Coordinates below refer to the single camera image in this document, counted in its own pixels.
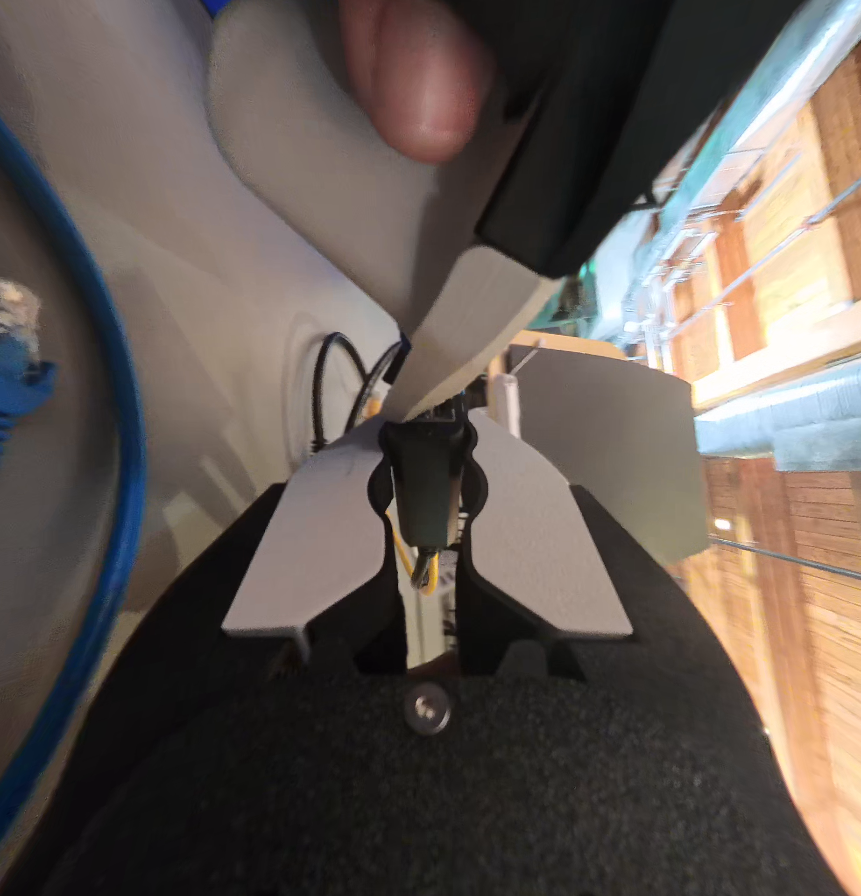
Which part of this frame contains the orange ethernet cable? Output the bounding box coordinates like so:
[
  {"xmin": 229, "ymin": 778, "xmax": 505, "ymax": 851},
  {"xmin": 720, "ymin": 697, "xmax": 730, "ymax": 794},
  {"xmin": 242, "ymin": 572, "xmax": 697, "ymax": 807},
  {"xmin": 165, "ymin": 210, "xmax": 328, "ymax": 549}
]
[{"xmin": 392, "ymin": 517, "xmax": 441, "ymax": 597}]

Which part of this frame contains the silver ceiling duct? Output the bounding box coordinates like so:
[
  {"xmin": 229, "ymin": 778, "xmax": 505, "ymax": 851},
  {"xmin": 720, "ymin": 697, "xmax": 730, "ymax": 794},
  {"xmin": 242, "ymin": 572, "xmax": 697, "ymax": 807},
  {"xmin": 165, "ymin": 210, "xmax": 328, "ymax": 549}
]
[{"xmin": 692, "ymin": 352, "xmax": 861, "ymax": 475}]

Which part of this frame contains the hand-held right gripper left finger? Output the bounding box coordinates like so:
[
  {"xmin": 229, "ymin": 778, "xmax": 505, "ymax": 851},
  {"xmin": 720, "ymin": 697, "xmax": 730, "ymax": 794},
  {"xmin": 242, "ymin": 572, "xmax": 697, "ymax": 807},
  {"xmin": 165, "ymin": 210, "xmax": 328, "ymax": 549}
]
[{"xmin": 221, "ymin": 416, "xmax": 403, "ymax": 662}]

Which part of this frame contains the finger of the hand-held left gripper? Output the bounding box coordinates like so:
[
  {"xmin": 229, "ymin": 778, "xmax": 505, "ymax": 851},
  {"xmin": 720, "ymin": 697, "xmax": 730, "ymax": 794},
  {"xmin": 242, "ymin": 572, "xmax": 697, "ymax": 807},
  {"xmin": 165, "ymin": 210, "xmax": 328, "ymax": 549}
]
[
  {"xmin": 206, "ymin": 0, "xmax": 536, "ymax": 331},
  {"xmin": 383, "ymin": 244, "xmax": 566, "ymax": 426}
]

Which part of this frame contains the black ethernet cable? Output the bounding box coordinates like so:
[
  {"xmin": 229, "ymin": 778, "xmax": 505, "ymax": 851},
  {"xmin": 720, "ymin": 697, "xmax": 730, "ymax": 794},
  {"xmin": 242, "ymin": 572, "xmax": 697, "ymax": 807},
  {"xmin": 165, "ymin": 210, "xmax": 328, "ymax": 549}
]
[{"xmin": 309, "ymin": 332, "xmax": 405, "ymax": 455}]

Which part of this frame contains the black ethernet adapter box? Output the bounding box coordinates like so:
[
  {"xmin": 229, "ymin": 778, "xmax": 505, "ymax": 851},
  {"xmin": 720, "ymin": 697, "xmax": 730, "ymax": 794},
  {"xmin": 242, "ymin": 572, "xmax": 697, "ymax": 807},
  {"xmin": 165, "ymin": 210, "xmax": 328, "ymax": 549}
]
[{"xmin": 379, "ymin": 402, "xmax": 471, "ymax": 548}]

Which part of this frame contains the person's left hand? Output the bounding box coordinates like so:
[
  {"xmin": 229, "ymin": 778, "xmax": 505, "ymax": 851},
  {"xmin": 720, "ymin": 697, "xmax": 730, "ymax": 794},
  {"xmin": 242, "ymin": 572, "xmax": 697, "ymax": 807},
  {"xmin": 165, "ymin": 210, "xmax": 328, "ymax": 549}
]
[{"xmin": 338, "ymin": 0, "xmax": 499, "ymax": 167}]

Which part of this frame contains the blue ethernet cable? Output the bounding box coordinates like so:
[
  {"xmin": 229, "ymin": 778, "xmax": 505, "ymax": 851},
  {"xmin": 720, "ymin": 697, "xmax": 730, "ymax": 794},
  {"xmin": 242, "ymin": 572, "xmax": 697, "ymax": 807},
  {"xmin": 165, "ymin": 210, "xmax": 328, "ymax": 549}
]
[{"xmin": 0, "ymin": 97, "xmax": 149, "ymax": 872}]

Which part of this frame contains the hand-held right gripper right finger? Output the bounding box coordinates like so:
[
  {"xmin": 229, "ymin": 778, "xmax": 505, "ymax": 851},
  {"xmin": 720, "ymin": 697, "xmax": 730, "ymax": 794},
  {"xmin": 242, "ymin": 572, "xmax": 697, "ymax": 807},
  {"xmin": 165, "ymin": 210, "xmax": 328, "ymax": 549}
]
[{"xmin": 457, "ymin": 409, "xmax": 636, "ymax": 639}]

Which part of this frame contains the white stand base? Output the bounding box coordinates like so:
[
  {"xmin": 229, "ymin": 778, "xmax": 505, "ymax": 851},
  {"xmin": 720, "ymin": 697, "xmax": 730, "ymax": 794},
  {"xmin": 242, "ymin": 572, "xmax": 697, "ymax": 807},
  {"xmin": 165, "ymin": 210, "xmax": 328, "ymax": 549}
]
[{"xmin": 488, "ymin": 342, "xmax": 543, "ymax": 441}]

